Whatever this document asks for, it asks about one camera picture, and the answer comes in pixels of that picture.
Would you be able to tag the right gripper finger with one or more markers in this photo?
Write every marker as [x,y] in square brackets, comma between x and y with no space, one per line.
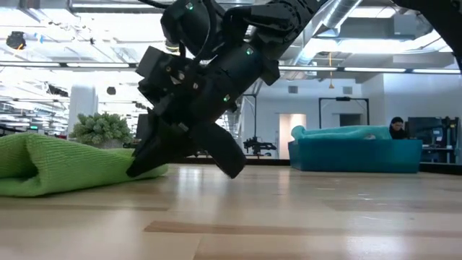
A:
[223,151]
[155,151]

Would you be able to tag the green microfiber towel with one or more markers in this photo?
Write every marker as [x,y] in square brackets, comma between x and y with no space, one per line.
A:
[54,162]

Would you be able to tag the black background robot arm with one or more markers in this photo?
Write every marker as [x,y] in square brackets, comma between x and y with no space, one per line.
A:
[258,145]

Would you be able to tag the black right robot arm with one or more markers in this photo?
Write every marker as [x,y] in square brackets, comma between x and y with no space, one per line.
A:
[281,21]

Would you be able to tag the black computer monitor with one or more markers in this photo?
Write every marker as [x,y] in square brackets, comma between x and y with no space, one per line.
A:
[141,126]

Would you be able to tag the artificial green plant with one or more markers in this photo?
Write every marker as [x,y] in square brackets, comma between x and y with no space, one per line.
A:
[101,128]

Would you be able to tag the teal plastic bin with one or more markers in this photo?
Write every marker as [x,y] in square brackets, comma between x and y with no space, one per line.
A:
[353,155]

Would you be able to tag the person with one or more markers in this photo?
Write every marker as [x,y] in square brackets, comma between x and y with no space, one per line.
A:
[397,128]

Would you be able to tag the dark blue background screen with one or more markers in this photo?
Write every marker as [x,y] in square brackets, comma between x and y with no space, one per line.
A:
[424,126]

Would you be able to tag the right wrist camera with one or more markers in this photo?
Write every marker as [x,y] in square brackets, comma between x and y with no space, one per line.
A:
[162,68]

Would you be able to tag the black background rig frame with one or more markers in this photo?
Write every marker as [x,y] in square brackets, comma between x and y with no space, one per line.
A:
[343,98]
[249,95]

